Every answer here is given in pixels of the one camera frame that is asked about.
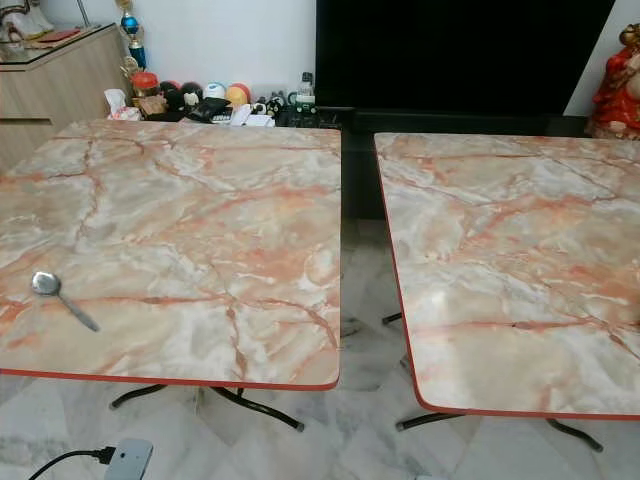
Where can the silver metal spoon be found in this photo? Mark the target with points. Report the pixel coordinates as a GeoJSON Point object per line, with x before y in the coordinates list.
{"type": "Point", "coordinates": [45, 283]}

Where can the light wooden cabinet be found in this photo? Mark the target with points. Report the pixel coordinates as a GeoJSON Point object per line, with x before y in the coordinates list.
{"type": "Point", "coordinates": [50, 90]}

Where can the white tissue pack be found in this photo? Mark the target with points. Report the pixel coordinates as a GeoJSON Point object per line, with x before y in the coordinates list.
{"type": "Point", "coordinates": [118, 105]}

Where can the jar with red lid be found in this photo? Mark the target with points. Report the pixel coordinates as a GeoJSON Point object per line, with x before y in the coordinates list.
{"type": "Point", "coordinates": [146, 85]}

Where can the flat red book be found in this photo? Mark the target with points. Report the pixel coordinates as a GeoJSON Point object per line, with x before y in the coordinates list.
{"type": "Point", "coordinates": [60, 35]}

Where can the white ceramic figurine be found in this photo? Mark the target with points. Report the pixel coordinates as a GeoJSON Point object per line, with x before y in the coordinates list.
{"type": "Point", "coordinates": [25, 18]}

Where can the black round plush toy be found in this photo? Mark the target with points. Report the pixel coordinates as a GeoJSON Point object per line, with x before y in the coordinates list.
{"type": "Point", "coordinates": [172, 95]}

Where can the black pouch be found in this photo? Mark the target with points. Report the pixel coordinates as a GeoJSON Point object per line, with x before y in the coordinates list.
{"type": "Point", "coordinates": [208, 110]}

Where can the gold trophy with blue ball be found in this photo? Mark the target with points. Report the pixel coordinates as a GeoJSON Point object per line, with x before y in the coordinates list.
{"type": "Point", "coordinates": [132, 25]}

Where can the white plastic box device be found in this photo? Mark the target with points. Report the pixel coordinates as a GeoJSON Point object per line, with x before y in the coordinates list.
{"type": "Point", "coordinates": [130, 460]}

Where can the white and teal ball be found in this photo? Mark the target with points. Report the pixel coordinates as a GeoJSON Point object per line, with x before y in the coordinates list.
{"type": "Point", "coordinates": [215, 90]}

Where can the orange and yellow ball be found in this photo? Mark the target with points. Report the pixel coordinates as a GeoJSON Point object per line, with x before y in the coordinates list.
{"type": "Point", "coordinates": [238, 96]}

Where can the black metal table legs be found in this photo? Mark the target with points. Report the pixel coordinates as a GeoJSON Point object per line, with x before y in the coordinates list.
{"type": "Point", "coordinates": [265, 410]}
{"type": "Point", "coordinates": [425, 420]}

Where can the large black television screen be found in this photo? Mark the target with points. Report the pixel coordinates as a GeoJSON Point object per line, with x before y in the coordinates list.
{"type": "Point", "coordinates": [460, 50]}

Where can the red laughing buddha statue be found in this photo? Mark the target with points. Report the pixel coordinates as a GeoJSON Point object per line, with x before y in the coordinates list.
{"type": "Point", "coordinates": [620, 95]}

